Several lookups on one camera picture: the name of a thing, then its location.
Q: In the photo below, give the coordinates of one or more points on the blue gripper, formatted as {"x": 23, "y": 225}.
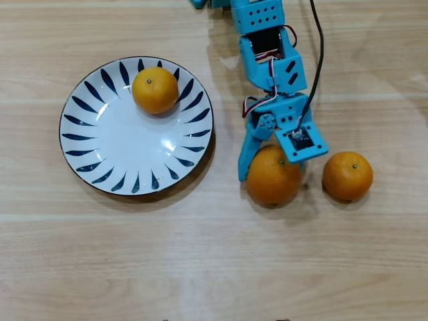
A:
{"x": 280, "y": 110}

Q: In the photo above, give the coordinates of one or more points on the large deep orange fruit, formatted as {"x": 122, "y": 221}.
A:
{"x": 271, "y": 180}

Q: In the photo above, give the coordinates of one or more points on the small deep orange fruit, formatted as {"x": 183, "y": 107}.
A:
{"x": 347, "y": 179}

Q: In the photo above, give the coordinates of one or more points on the yellowish orange with stem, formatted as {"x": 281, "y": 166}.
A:
{"x": 155, "y": 93}

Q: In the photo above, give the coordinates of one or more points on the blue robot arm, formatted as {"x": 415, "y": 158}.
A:
{"x": 257, "y": 16}

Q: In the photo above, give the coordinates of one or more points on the white plate with blue petals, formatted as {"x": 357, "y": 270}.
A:
{"x": 127, "y": 143}

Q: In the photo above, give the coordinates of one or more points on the blue wrist camera module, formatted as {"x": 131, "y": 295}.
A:
{"x": 301, "y": 143}

